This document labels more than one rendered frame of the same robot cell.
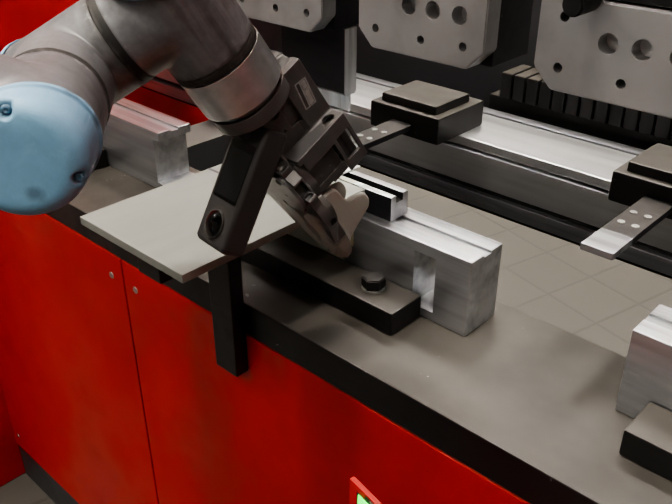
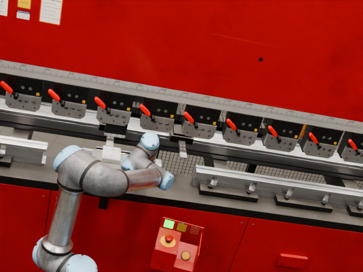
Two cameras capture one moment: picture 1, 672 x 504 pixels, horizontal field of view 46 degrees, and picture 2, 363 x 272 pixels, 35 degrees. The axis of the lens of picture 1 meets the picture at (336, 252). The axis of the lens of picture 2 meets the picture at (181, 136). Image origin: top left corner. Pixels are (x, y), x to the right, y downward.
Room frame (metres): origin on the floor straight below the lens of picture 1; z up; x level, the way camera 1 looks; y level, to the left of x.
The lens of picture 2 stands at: (-0.65, 1.69, 2.60)
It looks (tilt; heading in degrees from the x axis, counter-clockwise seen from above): 32 degrees down; 305
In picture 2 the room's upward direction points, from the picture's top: 15 degrees clockwise
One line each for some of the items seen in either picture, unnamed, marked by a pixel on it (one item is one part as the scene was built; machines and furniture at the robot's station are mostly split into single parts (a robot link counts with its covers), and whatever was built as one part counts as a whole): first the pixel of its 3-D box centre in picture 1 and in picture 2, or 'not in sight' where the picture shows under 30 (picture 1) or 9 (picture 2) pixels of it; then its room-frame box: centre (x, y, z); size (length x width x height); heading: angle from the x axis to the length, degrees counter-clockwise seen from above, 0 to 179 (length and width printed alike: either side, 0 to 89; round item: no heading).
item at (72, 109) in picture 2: not in sight; (71, 96); (1.05, 0.19, 1.26); 0.15 x 0.09 x 0.17; 47
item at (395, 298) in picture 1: (311, 269); not in sight; (0.83, 0.03, 0.89); 0.30 x 0.05 x 0.03; 47
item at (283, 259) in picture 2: not in sight; (291, 260); (0.08, -0.62, 0.59); 0.15 x 0.02 x 0.07; 47
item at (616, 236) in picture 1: (653, 201); (182, 141); (0.77, -0.35, 1.01); 0.26 x 0.12 x 0.05; 137
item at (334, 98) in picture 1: (318, 62); (115, 128); (0.90, 0.02, 1.13); 0.10 x 0.02 x 0.10; 47
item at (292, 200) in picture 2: not in sight; (303, 203); (0.17, -0.68, 0.89); 0.30 x 0.05 x 0.03; 47
